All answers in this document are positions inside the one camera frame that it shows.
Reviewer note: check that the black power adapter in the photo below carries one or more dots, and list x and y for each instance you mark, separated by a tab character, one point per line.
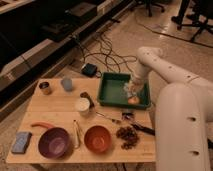
89	69

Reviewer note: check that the black handled knife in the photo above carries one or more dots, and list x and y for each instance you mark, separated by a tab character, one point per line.
144	129

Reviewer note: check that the orange bowl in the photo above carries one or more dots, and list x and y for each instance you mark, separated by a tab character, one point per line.
97	139

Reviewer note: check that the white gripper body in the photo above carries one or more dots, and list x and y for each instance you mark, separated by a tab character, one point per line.
136	85

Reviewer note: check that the dark brown scoop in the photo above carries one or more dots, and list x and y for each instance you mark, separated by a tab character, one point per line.
87	96

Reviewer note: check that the metal spoon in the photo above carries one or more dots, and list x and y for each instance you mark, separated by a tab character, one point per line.
116	121

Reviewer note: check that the black office chair base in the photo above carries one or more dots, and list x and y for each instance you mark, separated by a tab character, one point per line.
148	4

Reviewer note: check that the blue-grey cup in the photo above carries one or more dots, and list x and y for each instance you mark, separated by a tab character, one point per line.
67	84

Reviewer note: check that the purple small object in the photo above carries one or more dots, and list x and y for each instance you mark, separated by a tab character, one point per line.
128	116

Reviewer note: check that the black stand legs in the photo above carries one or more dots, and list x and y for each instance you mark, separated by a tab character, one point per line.
202	12

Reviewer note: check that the white cup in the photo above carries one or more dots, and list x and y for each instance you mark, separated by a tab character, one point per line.
82	106

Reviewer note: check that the blue sponge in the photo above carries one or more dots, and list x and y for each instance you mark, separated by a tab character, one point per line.
21	142

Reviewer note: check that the black box on shelf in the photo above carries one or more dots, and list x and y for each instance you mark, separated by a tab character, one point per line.
83	11

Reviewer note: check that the green plastic tray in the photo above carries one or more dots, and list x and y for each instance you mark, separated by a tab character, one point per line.
111	92

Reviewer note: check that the purple bowl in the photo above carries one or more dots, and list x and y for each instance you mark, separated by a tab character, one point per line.
54	143

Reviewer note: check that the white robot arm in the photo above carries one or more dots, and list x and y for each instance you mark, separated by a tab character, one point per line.
183	108

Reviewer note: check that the orange round fruit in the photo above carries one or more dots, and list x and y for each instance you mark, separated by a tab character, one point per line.
134	100

